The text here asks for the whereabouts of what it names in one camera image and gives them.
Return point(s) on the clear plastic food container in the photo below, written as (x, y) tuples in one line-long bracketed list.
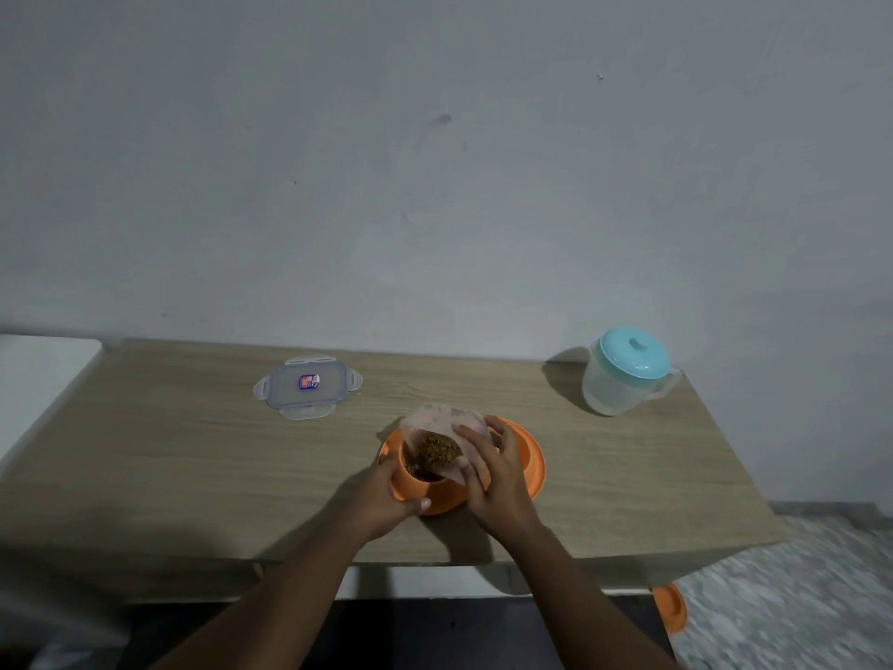
[(436, 420)]

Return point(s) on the orange pet bowl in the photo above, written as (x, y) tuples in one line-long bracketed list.
[(527, 457)]

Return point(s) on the clear pitcher with teal lid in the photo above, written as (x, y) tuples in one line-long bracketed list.
[(622, 376)]

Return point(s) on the white side table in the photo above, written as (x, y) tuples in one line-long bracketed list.
[(38, 387)]

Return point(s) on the person's right hand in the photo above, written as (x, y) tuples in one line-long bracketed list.
[(504, 491)]

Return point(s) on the person's right forearm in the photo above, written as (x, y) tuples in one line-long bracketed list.
[(582, 607)]

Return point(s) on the person's right thumb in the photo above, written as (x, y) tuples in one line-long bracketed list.
[(471, 475)]

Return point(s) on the small orange plastic dish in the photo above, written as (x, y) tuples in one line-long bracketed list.
[(671, 608)]

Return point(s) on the brown dry pet food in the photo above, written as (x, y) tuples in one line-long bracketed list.
[(438, 451)]

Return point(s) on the clear container lid with label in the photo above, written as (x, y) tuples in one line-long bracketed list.
[(308, 385)]

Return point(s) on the person's left thumb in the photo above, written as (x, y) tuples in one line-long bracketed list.
[(417, 507)]

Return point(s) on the person's left hand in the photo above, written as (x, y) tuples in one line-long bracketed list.
[(377, 502)]

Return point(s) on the person's left forearm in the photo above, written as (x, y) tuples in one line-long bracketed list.
[(279, 607)]

